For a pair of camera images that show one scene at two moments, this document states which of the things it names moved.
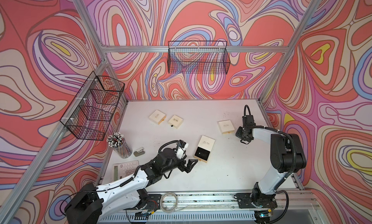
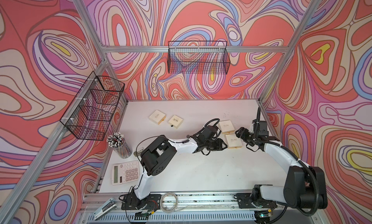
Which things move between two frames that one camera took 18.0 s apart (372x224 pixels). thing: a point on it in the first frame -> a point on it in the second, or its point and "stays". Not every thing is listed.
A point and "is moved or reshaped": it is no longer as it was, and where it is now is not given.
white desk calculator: [123, 169] stays
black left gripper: [189, 168] -> [219, 147]
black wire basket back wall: [200, 57] stays
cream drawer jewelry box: [226, 126] stays
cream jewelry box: [204, 147] is moved or reshaped
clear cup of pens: [117, 141] stays
